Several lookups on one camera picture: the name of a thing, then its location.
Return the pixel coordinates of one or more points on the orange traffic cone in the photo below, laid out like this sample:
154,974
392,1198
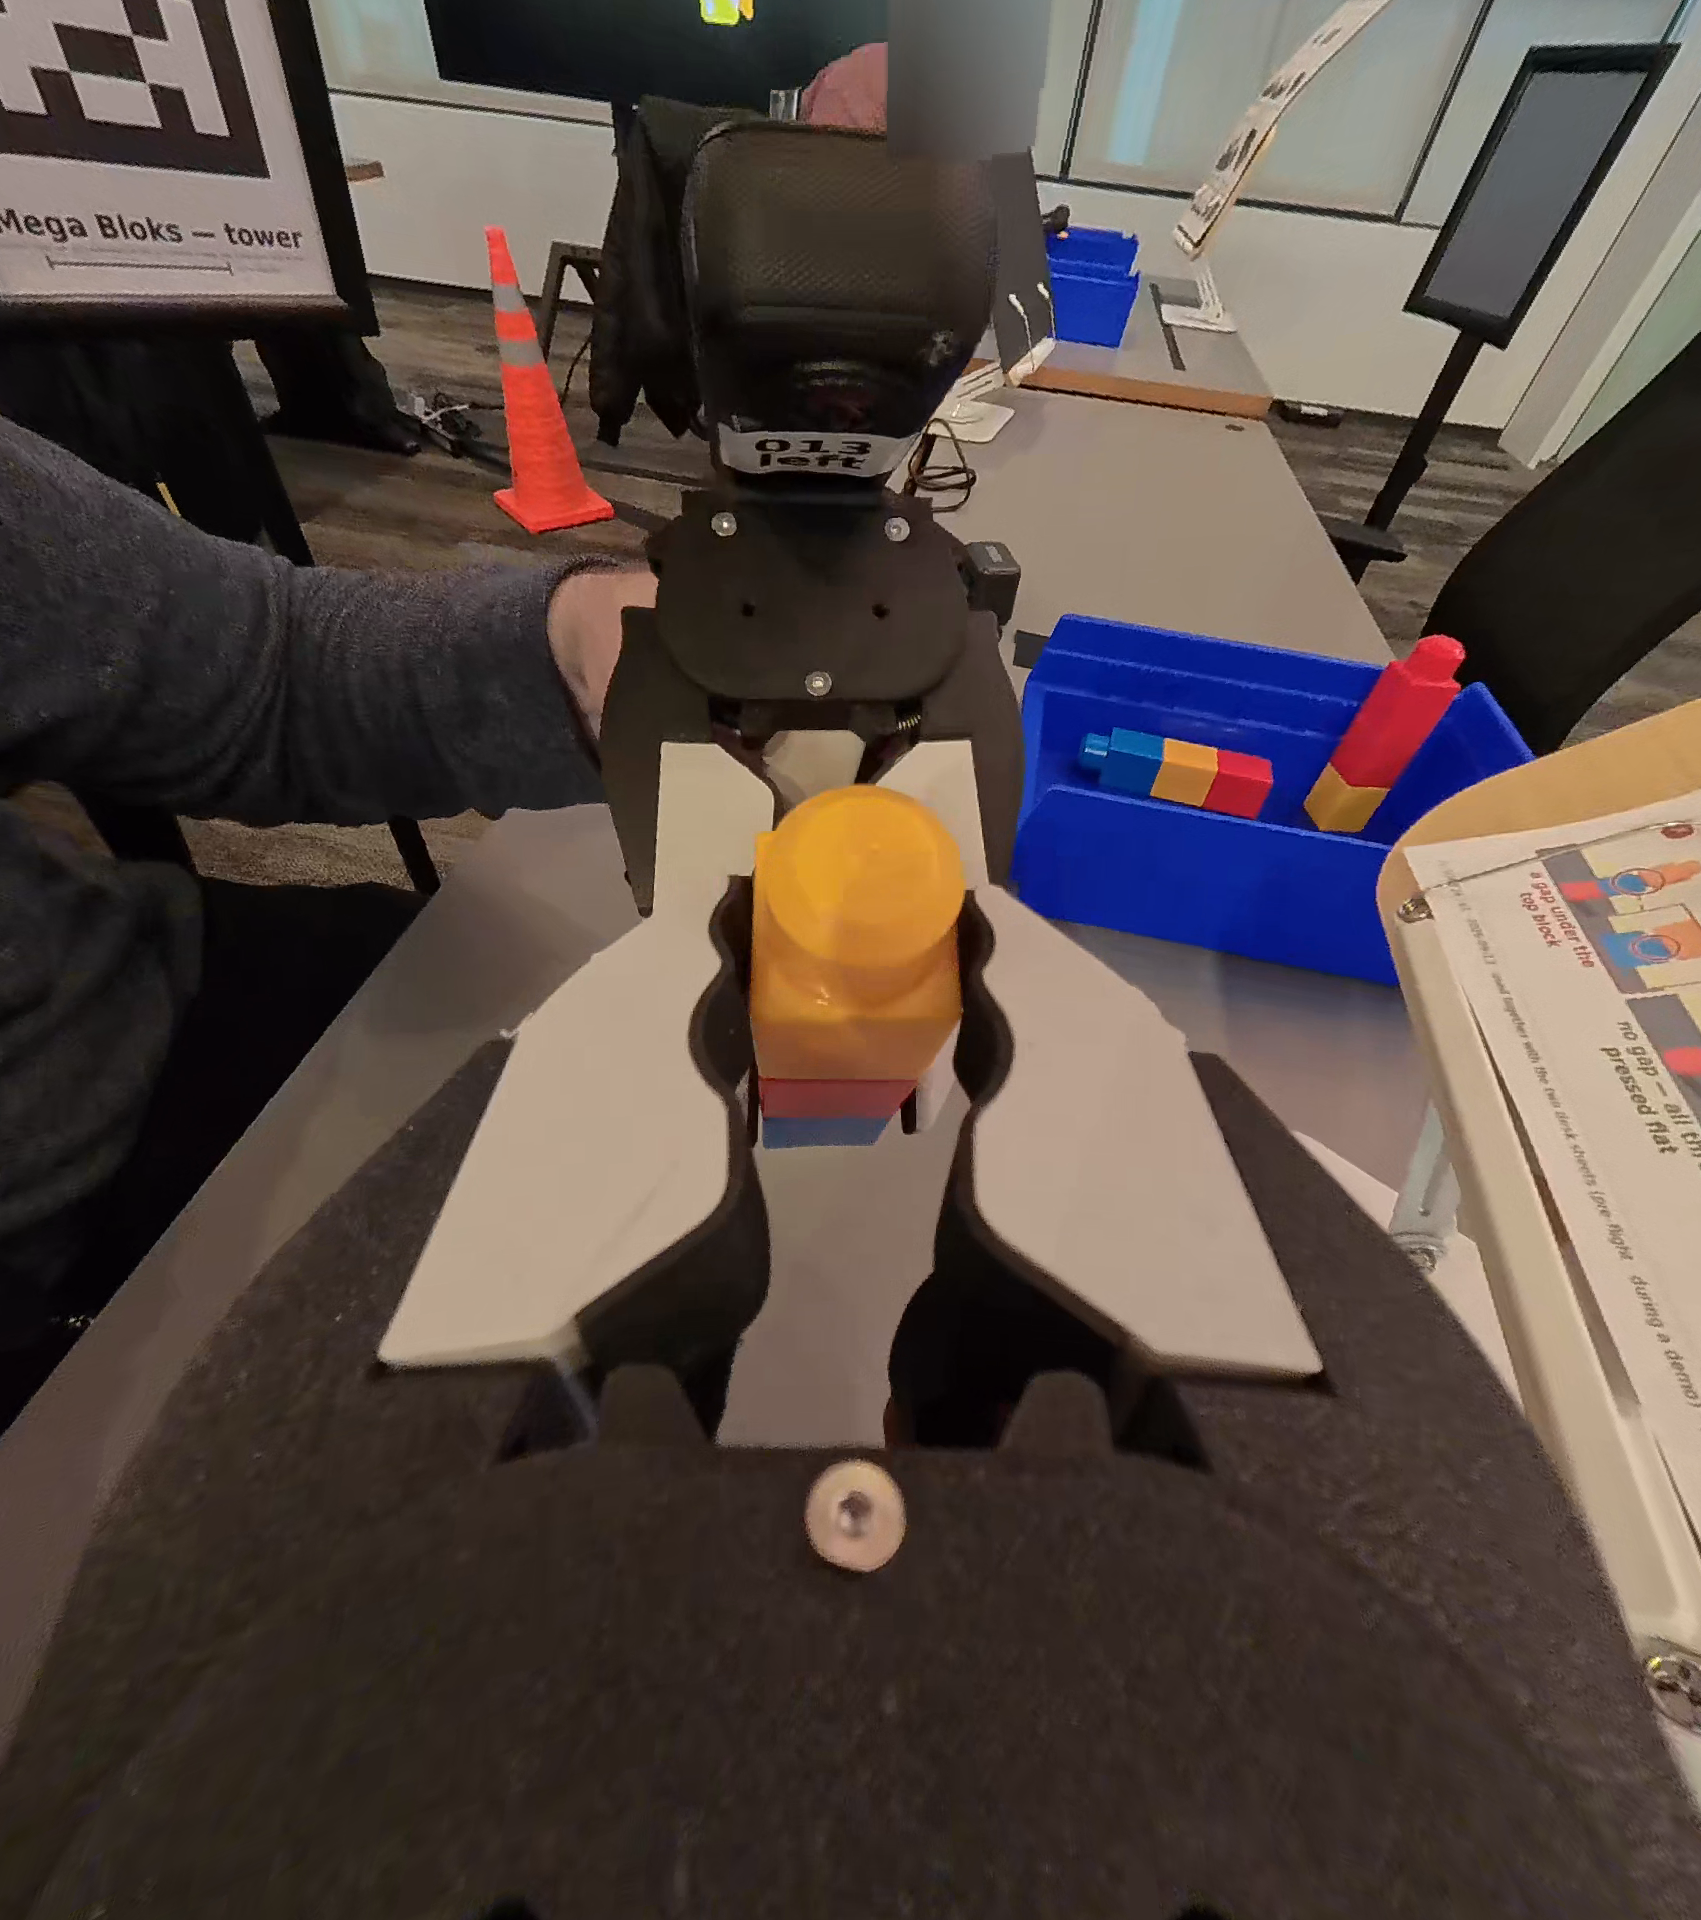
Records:
544,450

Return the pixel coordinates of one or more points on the blurred blue object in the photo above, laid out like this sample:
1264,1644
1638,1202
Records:
1211,887

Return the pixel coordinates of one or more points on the large dark display screen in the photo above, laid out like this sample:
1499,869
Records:
580,36

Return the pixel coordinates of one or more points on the blue plastic bin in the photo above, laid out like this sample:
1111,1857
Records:
1091,301

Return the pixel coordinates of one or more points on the small monitor on stand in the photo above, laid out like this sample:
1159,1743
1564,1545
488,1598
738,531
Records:
1541,180

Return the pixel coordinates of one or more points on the person's dark sweater torso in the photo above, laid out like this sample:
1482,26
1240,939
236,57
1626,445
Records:
11,1140

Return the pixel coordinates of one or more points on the grey desk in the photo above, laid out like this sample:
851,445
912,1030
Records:
1150,510

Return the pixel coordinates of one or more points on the black panel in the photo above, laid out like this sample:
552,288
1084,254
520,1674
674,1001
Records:
1661,540

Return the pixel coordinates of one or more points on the person's left hand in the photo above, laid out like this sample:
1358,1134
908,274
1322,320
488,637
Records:
596,630

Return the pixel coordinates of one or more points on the tilted document stand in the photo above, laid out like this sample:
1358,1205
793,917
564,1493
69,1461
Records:
1254,151

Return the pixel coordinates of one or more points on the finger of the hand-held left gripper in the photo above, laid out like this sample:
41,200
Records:
706,816
925,787

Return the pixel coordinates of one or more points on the instruction board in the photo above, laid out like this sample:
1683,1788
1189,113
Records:
1631,1201

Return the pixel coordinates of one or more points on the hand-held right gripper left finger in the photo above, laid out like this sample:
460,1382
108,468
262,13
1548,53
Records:
580,1201

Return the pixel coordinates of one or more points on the black and white tag sign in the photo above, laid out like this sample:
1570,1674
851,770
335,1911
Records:
70,227

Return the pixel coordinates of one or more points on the wooden table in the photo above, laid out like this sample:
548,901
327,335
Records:
1150,385

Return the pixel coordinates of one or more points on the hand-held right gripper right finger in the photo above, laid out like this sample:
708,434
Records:
1135,1201

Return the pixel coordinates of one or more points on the yellow toy building block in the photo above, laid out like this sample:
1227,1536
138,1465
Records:
1344,803
1186,772
856,931

